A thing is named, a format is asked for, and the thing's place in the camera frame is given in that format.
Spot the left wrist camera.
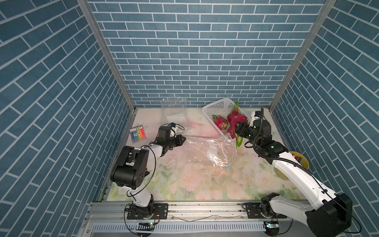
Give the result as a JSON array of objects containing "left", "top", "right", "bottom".
[{"left": 168, "top": 122, "right": 179, "bottom": 137}]

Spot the yellow cup of markers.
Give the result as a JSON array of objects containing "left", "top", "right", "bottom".
[{"left": 274, "top": 151, "right": 310, "bottom": 180}]

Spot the zip-top bag with label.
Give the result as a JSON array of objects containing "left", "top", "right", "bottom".
[{"left": 160, "top": 97, "right": 188, "bottom": 132}]

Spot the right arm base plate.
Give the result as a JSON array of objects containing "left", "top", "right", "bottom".
[{"left": 242, "top": 202, "right": 287, "bottom": 219}]

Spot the rainbow colour card pack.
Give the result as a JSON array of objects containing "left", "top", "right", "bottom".
[{"left": 129, "top": 125, "right": 147, "bottom": 143}]

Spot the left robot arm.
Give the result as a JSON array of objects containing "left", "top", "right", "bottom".
[{"left": 110, "top": 122, "right": 186, "bottom": 212}]

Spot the white plastic basket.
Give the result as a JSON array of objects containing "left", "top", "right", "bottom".
[{"left": 202, "top": 98, "right": 235, "bottom": 135}]

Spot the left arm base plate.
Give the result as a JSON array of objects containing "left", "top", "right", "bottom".
[{"left": 126, "top": 203, "right": 169, "bottom": 220}]

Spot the aluminium front rail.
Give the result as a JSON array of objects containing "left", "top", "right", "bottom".
[{"left": 78, "top": 201, "right": 286, "bottom": 237}]

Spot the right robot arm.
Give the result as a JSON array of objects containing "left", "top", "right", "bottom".
[{"left": 235, "top": 118, "right": 353, "bottom": 237}]

